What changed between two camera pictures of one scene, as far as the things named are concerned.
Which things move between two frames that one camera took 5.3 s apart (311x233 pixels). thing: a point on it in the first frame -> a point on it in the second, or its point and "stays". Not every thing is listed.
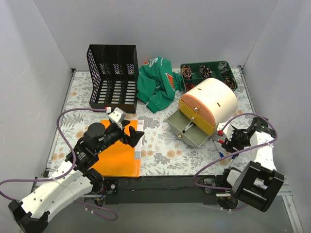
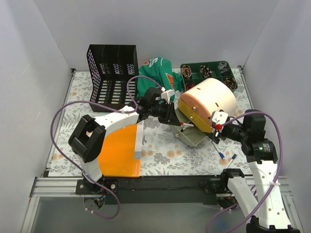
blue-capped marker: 220,153 stays
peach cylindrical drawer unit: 207,104 stays
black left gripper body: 126,135 -> 168,112
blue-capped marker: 233,158 stays
